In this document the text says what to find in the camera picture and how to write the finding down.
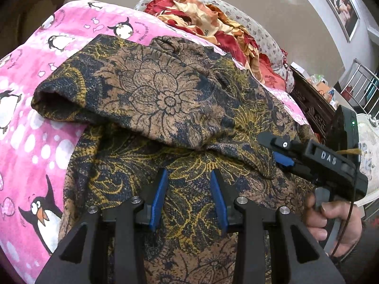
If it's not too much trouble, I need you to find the dark floral patterned garment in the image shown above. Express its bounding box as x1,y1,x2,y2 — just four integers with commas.
32,35,315,283

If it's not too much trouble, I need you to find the person's right hand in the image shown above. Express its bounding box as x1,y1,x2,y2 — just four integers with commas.
302,192,362,257

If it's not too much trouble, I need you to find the dark carved wooden headboard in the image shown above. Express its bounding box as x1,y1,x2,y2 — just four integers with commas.
290,67,335,142

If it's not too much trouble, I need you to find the clutter on headboard shelf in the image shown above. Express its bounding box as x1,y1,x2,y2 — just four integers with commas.
290,62,338,110

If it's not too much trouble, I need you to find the metal stair railing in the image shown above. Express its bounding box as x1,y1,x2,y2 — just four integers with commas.
340,59,378,119

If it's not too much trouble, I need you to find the grey floral pillow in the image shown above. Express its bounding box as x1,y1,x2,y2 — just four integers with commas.
134,0,296,94

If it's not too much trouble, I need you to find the pink penguin bed sheet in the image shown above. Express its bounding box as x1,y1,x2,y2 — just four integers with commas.
1,0,308,283

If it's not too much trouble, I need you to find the red and beige blanket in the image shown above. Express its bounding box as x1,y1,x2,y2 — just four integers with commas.
144,0,287,91

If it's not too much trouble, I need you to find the framed wall photo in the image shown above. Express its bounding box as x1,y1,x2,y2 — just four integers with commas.
326,0,360,42

